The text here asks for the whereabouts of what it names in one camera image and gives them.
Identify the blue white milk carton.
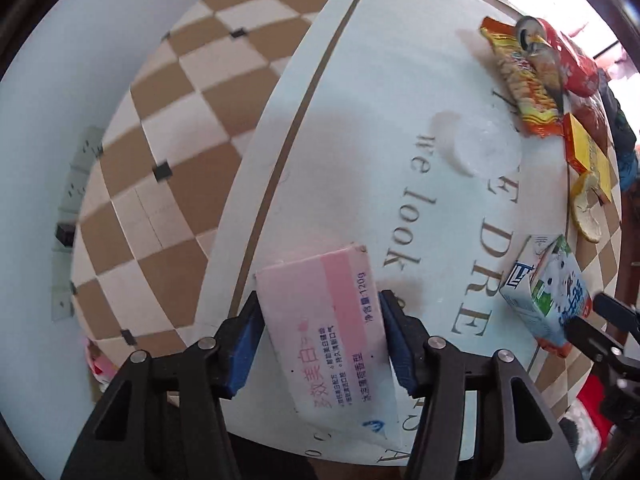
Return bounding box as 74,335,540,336
499,235,592,359

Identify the pink white toothpaste box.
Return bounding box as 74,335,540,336
255,245,401,445

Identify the crushed red soda can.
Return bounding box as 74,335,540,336
515,16,599,98

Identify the yellow cardboard box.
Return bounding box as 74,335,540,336
563,113,612,203

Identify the blue dark clothes pile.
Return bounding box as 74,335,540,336
598,68,638,192

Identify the dark red foil packet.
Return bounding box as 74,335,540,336
568,92,610,154

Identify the white plastic lid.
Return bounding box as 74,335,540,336
454,119,522,179

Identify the orange yellow snack bag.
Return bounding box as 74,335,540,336
480,16,563,138

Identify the checkered brown bed blanket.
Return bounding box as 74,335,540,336
69,0,626,466

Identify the white wall socket panel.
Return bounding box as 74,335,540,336
50,126,104,322

